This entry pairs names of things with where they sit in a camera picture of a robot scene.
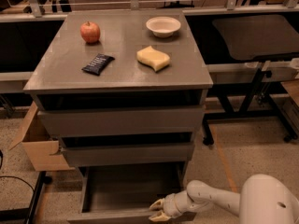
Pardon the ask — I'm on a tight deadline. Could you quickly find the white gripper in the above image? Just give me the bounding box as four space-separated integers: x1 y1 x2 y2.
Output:
149 190 212 222

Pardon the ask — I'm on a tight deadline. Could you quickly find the yellow sponge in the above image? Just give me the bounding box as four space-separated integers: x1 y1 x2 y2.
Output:
136 46 170 72

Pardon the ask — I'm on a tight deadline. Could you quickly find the grey middle drawer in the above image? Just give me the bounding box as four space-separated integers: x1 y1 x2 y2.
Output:
62 143 194 167

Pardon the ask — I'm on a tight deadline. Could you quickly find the grey drawer cabinet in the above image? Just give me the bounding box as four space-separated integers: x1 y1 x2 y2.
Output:
22 11 214 173

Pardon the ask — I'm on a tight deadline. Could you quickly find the white bowl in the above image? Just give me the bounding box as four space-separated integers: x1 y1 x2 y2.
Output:
146 17 181 38

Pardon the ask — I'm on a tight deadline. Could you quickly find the red apple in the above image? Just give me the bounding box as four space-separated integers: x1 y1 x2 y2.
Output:
80 21 100 44

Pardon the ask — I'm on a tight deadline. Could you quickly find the black cable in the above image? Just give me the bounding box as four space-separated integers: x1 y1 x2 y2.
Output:
0 147 36 193

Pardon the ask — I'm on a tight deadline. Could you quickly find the grey top drawer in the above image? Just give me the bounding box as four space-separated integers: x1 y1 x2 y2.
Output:
38 106 204 137

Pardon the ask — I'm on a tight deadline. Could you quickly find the cardboard box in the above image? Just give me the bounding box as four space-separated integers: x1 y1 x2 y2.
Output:
9 102 73 171

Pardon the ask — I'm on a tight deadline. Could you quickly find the black snack packet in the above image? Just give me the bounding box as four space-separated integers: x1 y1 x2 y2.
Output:
82 53 115 76

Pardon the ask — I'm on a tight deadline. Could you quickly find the black folding table right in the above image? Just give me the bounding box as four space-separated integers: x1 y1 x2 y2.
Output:
186 13 299 146

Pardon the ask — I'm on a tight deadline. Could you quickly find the metal railing frame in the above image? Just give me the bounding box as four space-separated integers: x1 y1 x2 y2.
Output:
0 0 299 23

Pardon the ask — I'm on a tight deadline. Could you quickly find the grey bottom drawer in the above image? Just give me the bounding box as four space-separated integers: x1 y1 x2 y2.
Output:
68 162 195 224

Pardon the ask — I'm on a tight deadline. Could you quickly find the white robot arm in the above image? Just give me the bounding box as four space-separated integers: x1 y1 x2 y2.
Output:
149 175 299 224

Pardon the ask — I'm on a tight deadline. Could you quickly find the black floor frame left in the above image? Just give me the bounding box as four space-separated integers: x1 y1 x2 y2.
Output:
0 171 52 224

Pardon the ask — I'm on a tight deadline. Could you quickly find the grey drawer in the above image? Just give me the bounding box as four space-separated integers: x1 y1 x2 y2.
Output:
62 143 194 167
38 106 204 137
68 162 195 224

